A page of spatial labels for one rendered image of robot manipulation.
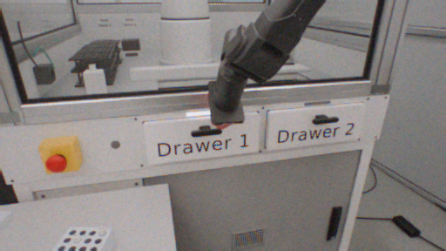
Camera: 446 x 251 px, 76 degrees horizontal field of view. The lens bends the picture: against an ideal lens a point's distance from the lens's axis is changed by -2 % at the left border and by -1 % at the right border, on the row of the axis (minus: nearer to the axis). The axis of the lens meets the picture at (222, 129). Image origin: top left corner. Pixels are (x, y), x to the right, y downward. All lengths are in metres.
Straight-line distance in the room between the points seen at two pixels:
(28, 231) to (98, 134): 0.24
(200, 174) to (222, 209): 0.15
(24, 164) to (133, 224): 0.30
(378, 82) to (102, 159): 0.76
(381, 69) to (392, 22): 0.12
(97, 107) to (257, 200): 0.53
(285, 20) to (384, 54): 0.50
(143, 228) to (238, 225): 0.39
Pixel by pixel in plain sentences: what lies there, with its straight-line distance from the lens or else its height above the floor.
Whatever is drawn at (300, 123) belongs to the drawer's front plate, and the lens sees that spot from 0.79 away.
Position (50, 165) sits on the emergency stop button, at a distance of 0.70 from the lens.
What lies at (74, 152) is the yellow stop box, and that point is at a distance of 0.71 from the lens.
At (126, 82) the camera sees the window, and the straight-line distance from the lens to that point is 0.69.
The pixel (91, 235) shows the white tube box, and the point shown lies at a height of 0.80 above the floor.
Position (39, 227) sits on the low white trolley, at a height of 0.76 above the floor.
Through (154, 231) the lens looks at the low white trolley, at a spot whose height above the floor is 0.76.
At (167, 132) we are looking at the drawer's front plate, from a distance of 0.70.
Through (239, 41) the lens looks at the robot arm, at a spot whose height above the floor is 1.13.
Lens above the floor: 1.19
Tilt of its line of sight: 25 degrees down
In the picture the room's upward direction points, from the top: straight up
